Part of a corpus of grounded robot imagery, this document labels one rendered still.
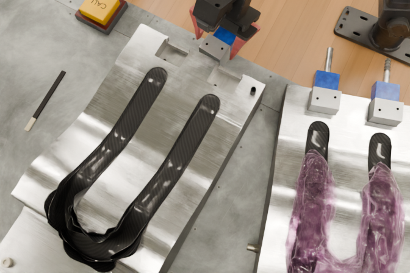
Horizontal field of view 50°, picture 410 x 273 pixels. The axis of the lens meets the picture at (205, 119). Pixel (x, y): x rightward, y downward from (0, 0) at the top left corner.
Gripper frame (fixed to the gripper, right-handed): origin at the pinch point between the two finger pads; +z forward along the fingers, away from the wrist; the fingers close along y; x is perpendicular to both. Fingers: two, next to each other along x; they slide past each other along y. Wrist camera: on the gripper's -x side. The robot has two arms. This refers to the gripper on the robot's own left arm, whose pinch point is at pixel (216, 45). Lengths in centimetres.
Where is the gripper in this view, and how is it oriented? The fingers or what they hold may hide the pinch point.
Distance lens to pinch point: 86.0
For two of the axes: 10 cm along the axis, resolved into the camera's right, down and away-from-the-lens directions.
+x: 5.1, -5.3, 6.8
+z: -2.6, 6.6, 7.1
